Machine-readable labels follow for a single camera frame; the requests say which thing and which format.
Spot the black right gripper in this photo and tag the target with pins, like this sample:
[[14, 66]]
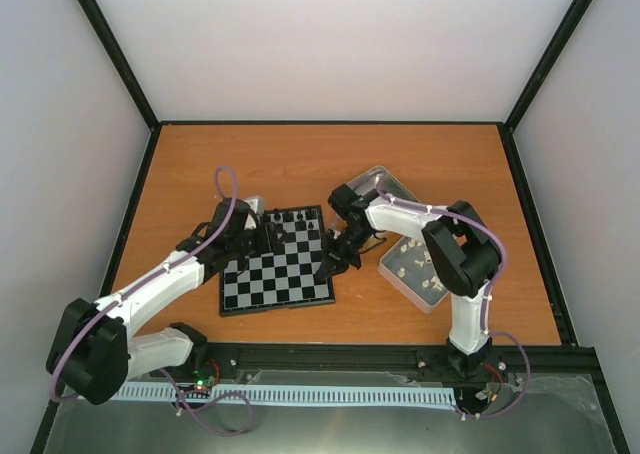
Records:
[[332, 258]]

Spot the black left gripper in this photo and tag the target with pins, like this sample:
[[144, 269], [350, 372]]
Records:
[[270, 239]]

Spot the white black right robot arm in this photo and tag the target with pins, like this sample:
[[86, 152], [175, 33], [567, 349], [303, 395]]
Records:
[[467, 257]]

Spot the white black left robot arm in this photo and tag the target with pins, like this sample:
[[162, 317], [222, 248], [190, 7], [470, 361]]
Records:
[[98, 346]]

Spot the black white chess board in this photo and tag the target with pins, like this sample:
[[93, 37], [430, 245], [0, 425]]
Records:
[[283, 278]]

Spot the silver tin lid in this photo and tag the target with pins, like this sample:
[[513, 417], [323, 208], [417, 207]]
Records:
[[421, 285]]

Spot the gold metal tin box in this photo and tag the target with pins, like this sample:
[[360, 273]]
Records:
[[379, 177]]

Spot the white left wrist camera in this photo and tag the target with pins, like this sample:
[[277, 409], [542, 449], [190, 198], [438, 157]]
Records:
[[257, 204]]

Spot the light blue cable duct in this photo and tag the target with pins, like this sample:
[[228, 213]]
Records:
[[327, 396]]

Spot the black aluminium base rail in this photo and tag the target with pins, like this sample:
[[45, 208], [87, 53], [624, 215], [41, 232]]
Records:
[[423, 363]]

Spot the black frame post left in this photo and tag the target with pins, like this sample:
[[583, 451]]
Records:
[[100, 25]]

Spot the black frame post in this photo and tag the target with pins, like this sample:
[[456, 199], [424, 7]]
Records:
[[570, 21], [100, 25]]

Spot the black frame post right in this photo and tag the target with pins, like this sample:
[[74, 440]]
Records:
[[570, 21]]

